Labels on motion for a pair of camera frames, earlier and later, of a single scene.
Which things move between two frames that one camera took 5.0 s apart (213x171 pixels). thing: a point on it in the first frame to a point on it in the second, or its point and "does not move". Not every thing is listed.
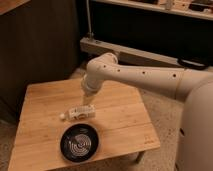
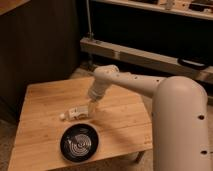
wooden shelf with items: [195, 9] does not move
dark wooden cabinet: [39, 42] does not move
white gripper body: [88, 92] to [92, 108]
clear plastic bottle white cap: [79, 112] does not move
